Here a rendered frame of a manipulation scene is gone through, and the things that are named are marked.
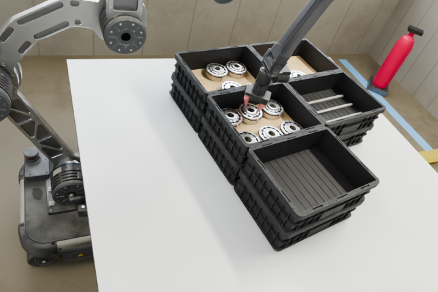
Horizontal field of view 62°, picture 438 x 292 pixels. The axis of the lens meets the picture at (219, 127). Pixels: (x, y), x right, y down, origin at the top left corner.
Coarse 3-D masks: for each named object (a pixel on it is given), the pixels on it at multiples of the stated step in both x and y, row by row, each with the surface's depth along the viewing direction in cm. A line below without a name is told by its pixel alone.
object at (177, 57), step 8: (208, 48) 169; (216, 48) 171; (224, 48) 173; (232, 48) 175; (248, 48) 178; (176, 56) 160; (256, 56) 174; (184, 64) 156; (192, 72) 153; (192, 80) 151; (200, 88) 147; (232, 88) 151; (240, 88) 152
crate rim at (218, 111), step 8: (288, 88) 161; (208, 96) 143; (296, 96) 157; (216, 104) 141; (304, 104) 154; (216, 112) 140; (312, 112) 152; (224, 120) 136; (320, 120) 149; (232, 128) 133; (312, 128) 144; (240, 136) 131; (280, 136) 136; (288, 136) 137; (240, 144) 130; (248, 144) 129; (256, 144) 130
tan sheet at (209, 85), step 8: (200, 72) 172; (248, 72) 181; (200, 80) 167; (208, 80) 168; (224, 80) 171; (232, 80) 173; (240, 80) 174; (248, 80) 176; (208, 88) 164; (216, 88) 166
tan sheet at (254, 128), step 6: (282, 114) 163; (264, 120) 157; (270, 120) 158; (276, 120) 159; (282, 120) 160; (288, 120) 161; (240, 126) 150; (246, 126) 151; (252, 126) 152; (258, 126) 153; (276, 126) 155; (252, 132) 149
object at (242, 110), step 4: (244, 104) 156; (248, 104) 157; (252, 104) 157; (240, 108) 153; (256, 108) 157; (240, 112) 152; (244, 112) 152; (260, 112) 155; (244, 116) 151; (248, 116) 152; (252, 116) 152; (256, 116) 153; (260, 116) 153
